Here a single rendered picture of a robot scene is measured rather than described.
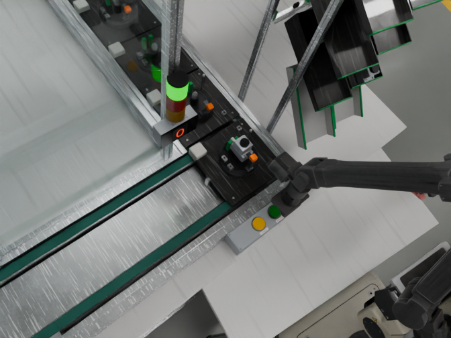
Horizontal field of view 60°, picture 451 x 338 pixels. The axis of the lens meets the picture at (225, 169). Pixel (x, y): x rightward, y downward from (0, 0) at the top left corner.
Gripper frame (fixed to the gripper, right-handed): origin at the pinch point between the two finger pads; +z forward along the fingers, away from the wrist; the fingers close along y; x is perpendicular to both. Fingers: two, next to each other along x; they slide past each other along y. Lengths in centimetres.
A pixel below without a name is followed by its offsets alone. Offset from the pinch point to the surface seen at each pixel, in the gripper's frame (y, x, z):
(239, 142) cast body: -0.3, -23.3, -7.4
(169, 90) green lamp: 20, -33, -38
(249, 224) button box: 9.8, -2.9, 6.3
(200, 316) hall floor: 28, 8, 103
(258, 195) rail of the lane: 0.7, -8.7, 6.1
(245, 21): -53, -76, 14
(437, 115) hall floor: -191, 6, 103
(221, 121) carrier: -6.2, -37.6, 4.2
